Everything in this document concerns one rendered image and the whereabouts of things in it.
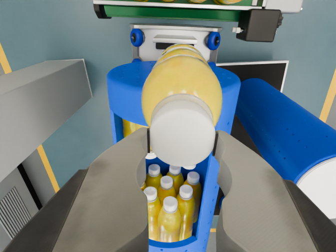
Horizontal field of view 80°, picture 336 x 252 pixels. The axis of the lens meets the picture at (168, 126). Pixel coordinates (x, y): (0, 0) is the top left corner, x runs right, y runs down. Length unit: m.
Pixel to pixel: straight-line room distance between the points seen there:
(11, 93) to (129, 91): 0.77
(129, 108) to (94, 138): 1.59
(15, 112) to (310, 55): 1.81
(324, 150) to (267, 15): 0.46
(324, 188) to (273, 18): 0.56
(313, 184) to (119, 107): 0.66
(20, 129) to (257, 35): 0.97
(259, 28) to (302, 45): 1.22
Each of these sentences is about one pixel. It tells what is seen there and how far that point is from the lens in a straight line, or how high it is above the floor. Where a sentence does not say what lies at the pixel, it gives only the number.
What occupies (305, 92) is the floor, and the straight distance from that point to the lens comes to 1.91.
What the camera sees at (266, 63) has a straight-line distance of 1.54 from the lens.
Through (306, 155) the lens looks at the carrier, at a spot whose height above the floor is 0.98.
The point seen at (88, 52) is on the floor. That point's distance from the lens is 1.68.
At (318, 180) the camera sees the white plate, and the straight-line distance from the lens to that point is 0.82.
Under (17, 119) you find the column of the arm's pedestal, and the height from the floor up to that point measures 0.78.
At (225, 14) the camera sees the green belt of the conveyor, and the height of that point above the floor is 0.90.
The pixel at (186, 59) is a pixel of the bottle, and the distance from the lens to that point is 0.17.
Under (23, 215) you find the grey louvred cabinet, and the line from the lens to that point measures 2.54.
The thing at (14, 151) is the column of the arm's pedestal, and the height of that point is 0.86.
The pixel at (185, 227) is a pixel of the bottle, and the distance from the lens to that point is 0.70.
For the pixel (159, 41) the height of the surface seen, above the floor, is 1.05.
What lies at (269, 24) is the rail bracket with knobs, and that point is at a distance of 0.58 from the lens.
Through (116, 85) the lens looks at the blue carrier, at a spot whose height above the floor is 1.19.
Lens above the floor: 1.54
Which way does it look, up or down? 62 degrees down
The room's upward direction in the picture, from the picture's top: 176 degrees counter-clockwise
